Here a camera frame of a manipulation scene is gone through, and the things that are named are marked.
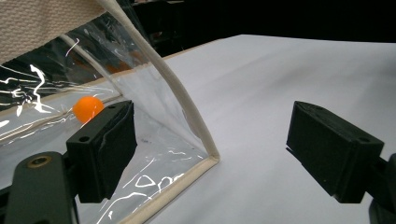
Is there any transparent bag with beige trim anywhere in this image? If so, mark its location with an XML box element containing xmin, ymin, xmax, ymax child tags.
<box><xmin>0</xmin><ymin>0</ymin><xmax>221</xmax><ymax>224</ymax></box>

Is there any orange ball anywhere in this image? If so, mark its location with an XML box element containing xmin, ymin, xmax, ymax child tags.
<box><xmin>72</xmin><ymin>95</ymin><xmax>106</xmax><ymax>124</ymax></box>

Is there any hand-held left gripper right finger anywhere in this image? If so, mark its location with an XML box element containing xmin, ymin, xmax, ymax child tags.
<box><xmin>285</xmin><ymin>100</ymin><xmax>386</xmax><ymax>205</ymax></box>

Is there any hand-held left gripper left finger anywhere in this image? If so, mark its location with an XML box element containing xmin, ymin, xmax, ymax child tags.
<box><xmin>65</xmin><ymin>99</ymin><xmax>138</xmax><ymax>204</ymax></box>

